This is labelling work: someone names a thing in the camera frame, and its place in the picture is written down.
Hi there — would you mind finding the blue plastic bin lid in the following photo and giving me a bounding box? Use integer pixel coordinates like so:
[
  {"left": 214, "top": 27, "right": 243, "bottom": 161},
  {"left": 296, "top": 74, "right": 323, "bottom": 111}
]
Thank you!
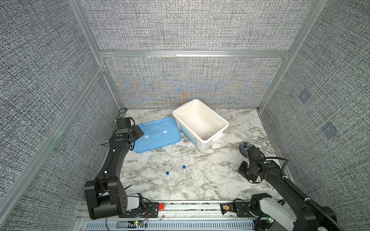
[{"left": 134, "top": 117, "right": 181, "bottom": 153}]

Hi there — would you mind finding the blue capped test tube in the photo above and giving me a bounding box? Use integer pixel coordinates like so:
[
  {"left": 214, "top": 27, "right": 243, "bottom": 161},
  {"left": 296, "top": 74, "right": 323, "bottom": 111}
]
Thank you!
[
  {"left": 166, "top": 171, "right": 172, "bottom": 186},
  {"left": 182, "top": 165, "right": 188, "bottom": 180}
]

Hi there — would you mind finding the white plastic storage bin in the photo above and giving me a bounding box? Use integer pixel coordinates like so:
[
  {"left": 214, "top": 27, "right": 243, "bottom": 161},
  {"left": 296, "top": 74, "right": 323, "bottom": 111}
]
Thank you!
[{"left": 172, "top": 99, "right": 229, "bottom": 152}]

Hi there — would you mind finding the white mortar bowl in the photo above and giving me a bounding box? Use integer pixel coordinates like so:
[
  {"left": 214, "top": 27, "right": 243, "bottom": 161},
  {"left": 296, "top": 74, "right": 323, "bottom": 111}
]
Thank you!
[{"left": 203, "top": 131, "right": 214, "bottom": 140}]

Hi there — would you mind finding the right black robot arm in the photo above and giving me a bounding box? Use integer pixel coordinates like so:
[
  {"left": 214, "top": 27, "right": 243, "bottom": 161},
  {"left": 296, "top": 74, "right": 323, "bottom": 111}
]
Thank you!
[{"left": 238, "top": 143, "right": 342, "bottom": 231}]

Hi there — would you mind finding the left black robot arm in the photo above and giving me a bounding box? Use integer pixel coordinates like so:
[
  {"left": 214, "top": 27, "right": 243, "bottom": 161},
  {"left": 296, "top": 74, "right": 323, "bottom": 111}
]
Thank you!
[{"left": 84, "top": 108, "right": 145, "bottom": 220}]

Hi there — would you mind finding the dark patterned ceramic bowl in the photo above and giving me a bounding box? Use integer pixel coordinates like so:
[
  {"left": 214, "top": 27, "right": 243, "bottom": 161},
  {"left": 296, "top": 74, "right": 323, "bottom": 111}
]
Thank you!
[{"left": 239, "top": 142, "right": 255, "bottom": 158}]

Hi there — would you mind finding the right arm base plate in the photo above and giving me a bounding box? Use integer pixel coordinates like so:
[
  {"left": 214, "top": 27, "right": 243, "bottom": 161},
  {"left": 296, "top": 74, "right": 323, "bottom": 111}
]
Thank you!
[{"left": 234, "top": 200, "right": 254, "bottom": 218}]

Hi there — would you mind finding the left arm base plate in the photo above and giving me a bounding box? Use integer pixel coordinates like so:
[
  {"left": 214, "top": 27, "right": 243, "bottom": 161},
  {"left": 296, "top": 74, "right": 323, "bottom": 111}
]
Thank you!
[{"left": 119, "top": 202, "right": 160, "bottom": 218}]

